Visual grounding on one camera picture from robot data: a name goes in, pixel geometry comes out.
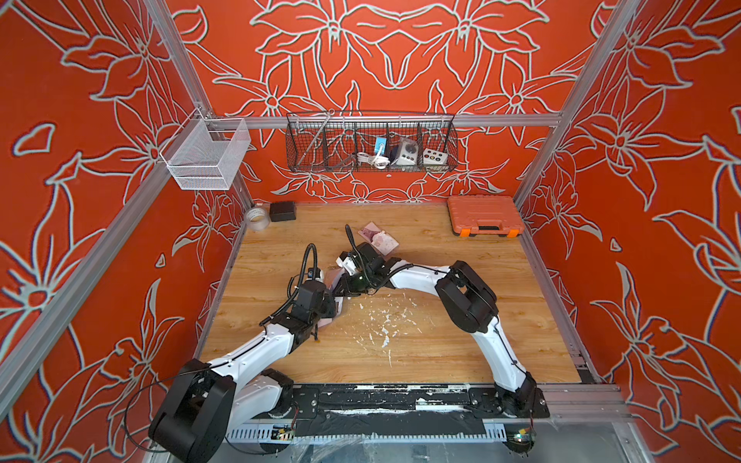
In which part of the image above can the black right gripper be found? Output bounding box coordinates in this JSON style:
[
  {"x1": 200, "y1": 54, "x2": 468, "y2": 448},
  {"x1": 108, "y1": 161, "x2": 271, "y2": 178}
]
[{"x1": 329, "y1": 270, "x2": 374, "y2": 299}]

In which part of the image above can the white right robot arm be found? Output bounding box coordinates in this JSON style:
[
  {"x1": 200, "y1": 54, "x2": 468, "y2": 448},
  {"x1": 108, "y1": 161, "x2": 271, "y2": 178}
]
[{"x1": 333, "y1": 243, "x2": 547, "y2": 418}]

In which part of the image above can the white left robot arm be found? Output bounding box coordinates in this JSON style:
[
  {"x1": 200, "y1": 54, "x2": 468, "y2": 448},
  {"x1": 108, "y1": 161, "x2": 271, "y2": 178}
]
[{"x1": 148, "y1": 280, "x2": 337, "y2": 462}]

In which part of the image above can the pink paper packet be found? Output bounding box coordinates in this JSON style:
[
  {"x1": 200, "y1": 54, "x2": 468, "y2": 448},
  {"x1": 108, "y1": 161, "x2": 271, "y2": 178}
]
[{"x1": 359, "y1": 222, "x2": 399, "y2": 257}]

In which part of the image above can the small black box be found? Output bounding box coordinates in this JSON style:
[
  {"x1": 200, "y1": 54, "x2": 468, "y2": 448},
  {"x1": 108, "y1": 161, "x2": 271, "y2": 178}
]
[{"x1": 268, "y1": 201, "x2": 296, "y2": 222}]

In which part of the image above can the clear tape roll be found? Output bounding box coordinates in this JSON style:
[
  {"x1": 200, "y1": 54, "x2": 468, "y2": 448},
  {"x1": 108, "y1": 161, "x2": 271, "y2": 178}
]
[{"x1": 245, "y1": 206, "x2": 271, "y2": 232}]

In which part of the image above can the orange plastic tool case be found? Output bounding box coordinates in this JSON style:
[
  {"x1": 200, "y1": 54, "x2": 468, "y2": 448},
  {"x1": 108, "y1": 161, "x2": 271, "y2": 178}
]
[{"x1": 447, "y1": 195, "x2": 525, "y2": 238}]

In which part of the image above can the white round-dial device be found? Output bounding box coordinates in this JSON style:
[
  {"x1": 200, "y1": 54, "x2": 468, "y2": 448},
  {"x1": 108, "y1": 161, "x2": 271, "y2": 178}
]
[{"x1": 393, "y1": 138, "x2": 420, "y2": 167}]

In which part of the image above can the white dotted cube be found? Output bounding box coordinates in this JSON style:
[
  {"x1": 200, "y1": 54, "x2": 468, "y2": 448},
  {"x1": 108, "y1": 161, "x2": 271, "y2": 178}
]
[{"x1": 422, "y1": 149, "x2": 449, "y2": 171}]

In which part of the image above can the blue small box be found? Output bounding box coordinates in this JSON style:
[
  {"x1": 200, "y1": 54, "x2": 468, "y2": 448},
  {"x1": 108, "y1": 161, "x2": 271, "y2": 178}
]
[{"x1": 374, "y1": 137, "x2": 387, "y2": 156}]

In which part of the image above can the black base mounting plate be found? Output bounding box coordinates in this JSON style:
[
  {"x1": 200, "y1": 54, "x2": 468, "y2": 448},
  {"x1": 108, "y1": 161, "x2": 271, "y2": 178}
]
[{"x1": 258, "y1": 383, "x2": 551, "y2": 437}]

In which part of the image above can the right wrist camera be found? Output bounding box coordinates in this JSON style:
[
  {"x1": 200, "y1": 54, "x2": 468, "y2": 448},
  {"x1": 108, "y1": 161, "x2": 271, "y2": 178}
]
[{"x1": 336, "y1": 255, "x2": 359, "y2": 276}]

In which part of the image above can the black wire wall basket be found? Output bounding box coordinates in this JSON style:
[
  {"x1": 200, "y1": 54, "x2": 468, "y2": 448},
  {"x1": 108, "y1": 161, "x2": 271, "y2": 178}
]
[{"x1": 286, "y1": 110, "x2": 459, "y2": 174}]

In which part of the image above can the white mesh wall basket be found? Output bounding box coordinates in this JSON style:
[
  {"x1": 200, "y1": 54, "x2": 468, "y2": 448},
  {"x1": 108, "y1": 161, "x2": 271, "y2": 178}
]
[{"x1": 162, "y1": 120, "x2": 252, "y2": 191}]

